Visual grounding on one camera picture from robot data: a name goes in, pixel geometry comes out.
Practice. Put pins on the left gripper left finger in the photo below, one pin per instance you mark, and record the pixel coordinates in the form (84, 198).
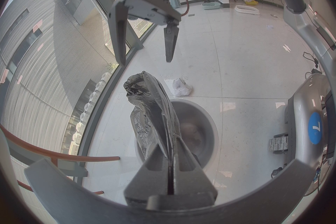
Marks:
(147, 178)

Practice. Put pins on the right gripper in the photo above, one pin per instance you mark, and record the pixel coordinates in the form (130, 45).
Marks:
(149, 5)

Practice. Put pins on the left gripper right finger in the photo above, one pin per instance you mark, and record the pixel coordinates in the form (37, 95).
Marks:
(191, 178)

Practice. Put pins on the black plastic bag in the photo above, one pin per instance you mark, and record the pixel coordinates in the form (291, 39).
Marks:
(147, 102)

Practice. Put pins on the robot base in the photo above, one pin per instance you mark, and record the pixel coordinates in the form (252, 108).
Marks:
(301, 112)

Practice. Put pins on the white trash bin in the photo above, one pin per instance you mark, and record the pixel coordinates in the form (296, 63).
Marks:
(202, 123)

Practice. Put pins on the crumpled white paper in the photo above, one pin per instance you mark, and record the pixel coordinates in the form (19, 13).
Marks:
(181, 87)

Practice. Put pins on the pale green plastic basin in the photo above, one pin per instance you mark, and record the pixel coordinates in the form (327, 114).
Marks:
(211, 6)

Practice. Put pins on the white chair with wooden legs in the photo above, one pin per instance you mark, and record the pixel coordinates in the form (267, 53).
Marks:
(78, 157)

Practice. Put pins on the window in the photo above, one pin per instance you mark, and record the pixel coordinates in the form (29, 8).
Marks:
(39, 60)

